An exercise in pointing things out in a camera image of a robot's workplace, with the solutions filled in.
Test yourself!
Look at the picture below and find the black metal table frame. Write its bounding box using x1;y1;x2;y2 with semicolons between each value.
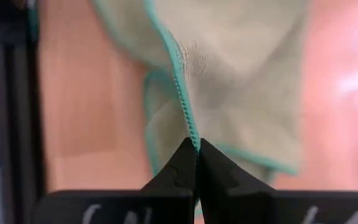
0;0;47;224

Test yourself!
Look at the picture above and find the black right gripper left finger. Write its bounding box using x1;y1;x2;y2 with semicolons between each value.
34;136;198;224

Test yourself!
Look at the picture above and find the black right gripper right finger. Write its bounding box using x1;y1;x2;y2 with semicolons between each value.
198;138;358;224

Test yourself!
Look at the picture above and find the pale green towel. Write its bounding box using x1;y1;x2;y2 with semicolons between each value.
90;0;308;187

